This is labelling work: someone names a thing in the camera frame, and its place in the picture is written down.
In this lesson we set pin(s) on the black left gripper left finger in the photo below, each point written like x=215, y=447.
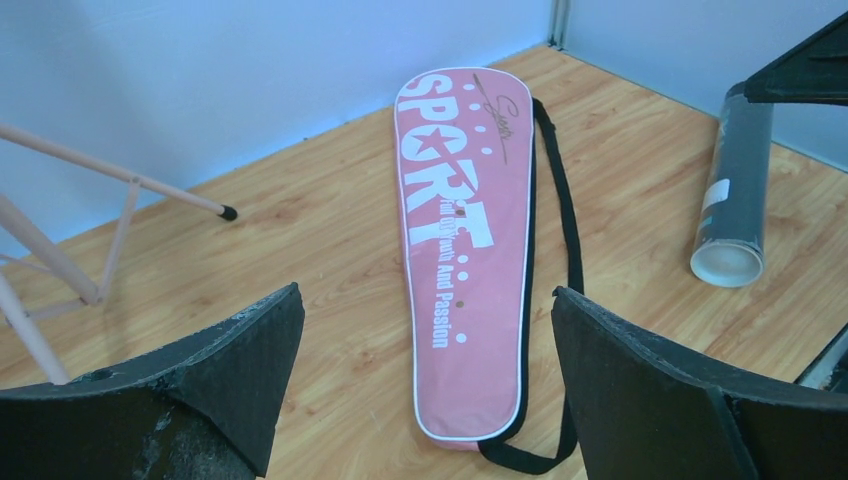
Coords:
x=203, y=407

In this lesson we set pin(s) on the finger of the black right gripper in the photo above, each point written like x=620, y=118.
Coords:
x=812, y=72

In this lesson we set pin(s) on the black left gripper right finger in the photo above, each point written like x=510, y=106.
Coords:
x=646, y=407

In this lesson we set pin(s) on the black shuttlecock tube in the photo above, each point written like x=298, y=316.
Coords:
x=728, y=249

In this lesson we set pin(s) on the pink racket cover bag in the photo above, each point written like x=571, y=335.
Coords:
x=467, y=141

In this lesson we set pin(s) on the pink music stand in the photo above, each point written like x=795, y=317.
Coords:
x=169, y=279

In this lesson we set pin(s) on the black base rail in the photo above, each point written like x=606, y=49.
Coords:
x=828, y=370

